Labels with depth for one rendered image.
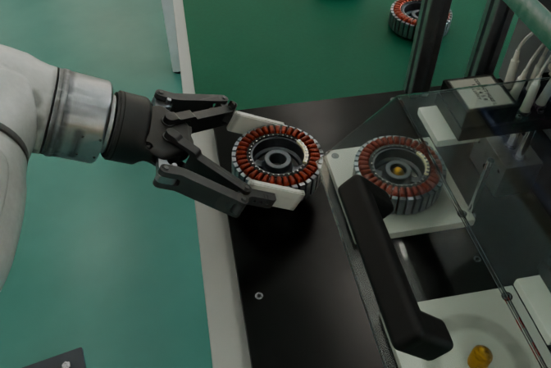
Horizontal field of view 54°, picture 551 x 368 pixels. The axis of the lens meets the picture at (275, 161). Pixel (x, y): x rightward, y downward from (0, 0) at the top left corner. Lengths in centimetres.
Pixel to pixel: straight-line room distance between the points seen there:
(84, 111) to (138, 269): 109
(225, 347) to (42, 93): 32
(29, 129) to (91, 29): 207
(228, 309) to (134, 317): 90
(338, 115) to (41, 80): 44
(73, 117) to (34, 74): 5
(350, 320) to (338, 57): 51
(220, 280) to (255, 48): 48
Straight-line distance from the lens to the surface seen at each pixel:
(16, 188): 49
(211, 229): 71
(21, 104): 54
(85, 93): 57
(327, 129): 80
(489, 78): 69
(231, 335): 63
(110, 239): 169
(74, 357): 150
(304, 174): 63
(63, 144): 57
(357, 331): 61
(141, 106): 58
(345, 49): 100
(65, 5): 281
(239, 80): 92
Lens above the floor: 131
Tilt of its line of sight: 46 degrees down
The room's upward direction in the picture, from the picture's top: straight up
